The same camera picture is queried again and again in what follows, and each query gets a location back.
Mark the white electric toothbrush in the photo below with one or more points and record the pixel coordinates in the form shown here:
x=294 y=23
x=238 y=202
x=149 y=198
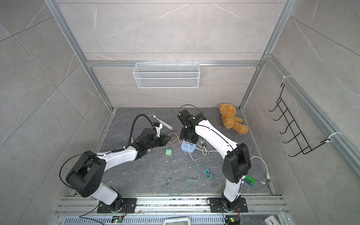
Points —
x=163 y=123

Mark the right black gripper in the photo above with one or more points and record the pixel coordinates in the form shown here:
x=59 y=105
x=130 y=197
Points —
x=183 y=136

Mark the green toy brick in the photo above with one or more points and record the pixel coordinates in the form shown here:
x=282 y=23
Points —
x=249 y=180

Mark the white wire mesh basket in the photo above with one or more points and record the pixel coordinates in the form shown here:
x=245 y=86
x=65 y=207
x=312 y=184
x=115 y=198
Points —
x=167 y=75

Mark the black wire hook rack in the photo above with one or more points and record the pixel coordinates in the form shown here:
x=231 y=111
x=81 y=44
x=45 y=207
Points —
x=293 y=127

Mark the brown teddy bear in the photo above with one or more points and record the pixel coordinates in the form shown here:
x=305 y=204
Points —
x=230 y=120

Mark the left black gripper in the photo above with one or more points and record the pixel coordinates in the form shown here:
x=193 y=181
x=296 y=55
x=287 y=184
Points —
x=163 y=139

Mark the blue power strip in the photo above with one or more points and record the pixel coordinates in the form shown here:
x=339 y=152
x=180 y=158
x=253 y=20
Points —
x=188 y=147

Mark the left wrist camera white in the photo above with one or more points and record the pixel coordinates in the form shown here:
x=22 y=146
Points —
x=157 y=126

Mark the green charger plug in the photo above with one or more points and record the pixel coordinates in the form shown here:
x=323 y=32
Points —
x=168 y=152

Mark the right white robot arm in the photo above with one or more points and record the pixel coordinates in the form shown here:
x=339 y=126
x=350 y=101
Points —
x=236 y=156

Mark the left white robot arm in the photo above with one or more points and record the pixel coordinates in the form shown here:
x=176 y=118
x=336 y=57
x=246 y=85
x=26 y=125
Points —
x=86 y=175

